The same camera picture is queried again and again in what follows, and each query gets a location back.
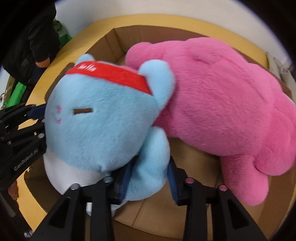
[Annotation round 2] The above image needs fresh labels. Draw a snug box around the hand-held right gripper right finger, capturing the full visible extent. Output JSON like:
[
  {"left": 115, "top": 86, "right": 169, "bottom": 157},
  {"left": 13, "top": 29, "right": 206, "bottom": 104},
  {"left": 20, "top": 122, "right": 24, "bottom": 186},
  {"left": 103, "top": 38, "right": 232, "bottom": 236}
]
[{"left": 168, "top": 156, "right": 266, "bottom": 241}]

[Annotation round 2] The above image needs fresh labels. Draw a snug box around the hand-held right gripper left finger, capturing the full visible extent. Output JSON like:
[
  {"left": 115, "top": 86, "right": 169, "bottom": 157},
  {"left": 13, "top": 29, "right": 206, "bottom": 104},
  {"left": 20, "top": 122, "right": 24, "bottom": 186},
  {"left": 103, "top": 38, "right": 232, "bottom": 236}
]
[{"left": 30, "top": 160, "right": 133, "bottom": 241}]

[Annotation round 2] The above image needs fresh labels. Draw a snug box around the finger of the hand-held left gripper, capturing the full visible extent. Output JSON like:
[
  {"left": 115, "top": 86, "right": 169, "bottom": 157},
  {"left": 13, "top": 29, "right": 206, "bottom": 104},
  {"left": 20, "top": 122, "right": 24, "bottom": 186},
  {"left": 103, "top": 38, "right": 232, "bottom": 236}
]
[
  {"left": 23, "top": 103, "right": 48, "bottom": 120},
  {"left": 7, "top": 120, "right": 46, "bottom": 142}
]

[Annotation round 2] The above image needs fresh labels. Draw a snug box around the cardboard box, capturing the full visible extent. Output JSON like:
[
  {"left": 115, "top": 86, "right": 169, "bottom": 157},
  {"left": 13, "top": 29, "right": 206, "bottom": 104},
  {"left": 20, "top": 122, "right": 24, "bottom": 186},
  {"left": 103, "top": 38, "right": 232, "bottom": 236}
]
[{"left": 23, "top": 27, "right": 296, "bottom": 241}]

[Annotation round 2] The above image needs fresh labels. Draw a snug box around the light blue plush toy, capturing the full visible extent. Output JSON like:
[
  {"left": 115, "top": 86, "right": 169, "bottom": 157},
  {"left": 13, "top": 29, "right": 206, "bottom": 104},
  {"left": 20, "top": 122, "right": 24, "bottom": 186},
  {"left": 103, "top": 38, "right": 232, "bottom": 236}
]
[{"left": 43, "top": 53, "right": 175, "bottom": 217}]

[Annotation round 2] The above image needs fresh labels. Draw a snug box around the person's left hand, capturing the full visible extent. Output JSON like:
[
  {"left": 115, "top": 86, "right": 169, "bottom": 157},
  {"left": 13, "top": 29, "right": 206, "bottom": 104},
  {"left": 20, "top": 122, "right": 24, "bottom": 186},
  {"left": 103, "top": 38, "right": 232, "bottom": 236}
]
[{"left": 7, "top": 179, "right": 20, "bottom": 197}]

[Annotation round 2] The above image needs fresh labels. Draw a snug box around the green bag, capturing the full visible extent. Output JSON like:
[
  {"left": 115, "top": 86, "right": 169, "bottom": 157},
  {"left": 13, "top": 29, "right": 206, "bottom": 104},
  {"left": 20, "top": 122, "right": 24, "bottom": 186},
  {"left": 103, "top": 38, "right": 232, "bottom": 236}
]
[{"left": 5, "top": 20, "right": 73, "bottom": 107}]

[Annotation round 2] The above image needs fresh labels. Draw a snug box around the pink plush toy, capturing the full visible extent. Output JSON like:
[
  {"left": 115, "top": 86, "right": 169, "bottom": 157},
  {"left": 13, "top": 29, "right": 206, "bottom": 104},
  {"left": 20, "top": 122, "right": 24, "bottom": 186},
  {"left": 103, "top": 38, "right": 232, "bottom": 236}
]
[{"left": 125, "top": 37, "right": 296, "bottom": 207}]

